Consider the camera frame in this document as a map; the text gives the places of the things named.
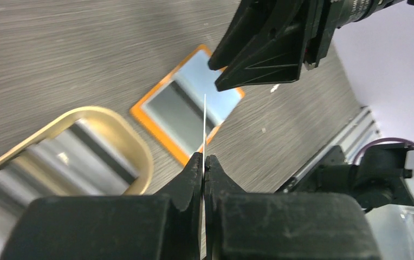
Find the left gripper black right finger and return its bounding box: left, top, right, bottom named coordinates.
left=204, top=155, right=381, bottom=259

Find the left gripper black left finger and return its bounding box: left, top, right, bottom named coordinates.
left=0, top=152, right=203, bottom=259

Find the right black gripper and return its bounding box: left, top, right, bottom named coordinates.
left=208, top=1, right=372, bottom=92

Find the silver striped credit card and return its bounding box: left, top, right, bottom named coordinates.
left=199, top=94, right=208, bottom=260

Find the orange leather card holder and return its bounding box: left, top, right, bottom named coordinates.
left=130, top=44, right=245, bottom=165

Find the dark grey credit card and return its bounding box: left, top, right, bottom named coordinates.
left=143, top=81, right=214, bottom=156

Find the oval wooden card tray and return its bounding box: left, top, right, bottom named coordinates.
left=0, top=106, right=154, bottom=202

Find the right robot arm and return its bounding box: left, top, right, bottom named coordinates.
left=204, top=1, right=414, bottom=259

